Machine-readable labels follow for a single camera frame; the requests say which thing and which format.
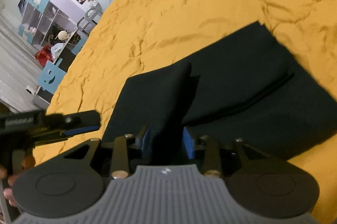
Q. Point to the white and blue bookshelf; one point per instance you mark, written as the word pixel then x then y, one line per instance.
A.
pixel 44 16

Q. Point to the person's left hand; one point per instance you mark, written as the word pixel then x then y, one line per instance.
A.
pixel 28 161

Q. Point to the small white camera device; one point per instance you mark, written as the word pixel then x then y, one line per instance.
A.
pixel 32 90

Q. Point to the white plastic bag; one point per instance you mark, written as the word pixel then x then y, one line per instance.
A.
pixel 57 50

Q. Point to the red bag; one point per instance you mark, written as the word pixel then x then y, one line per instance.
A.
pixel 43 55

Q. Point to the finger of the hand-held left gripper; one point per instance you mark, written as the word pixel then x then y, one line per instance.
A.
pixel 79 130
pixel 81 118

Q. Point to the blue smiling face chair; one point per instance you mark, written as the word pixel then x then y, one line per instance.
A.
pixel 51 76

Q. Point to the grey small chair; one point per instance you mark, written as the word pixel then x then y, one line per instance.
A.
pixel 90 16

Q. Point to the yellow quilt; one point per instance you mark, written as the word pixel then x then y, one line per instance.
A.
pixel 171 16

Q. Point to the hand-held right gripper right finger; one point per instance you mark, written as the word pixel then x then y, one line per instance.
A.
pixel 188 145

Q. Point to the black pants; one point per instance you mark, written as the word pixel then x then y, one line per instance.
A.
pixel 237 76

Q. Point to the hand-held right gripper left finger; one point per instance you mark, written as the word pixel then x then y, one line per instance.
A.
pixel 146 141

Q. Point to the white round lamp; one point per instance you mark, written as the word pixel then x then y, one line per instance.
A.
pixel 63 35

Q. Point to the pale patterned curtain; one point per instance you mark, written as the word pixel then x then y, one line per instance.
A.
pixel 15 55

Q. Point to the grey and blue desk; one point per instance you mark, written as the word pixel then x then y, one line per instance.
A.
pixel 65 58

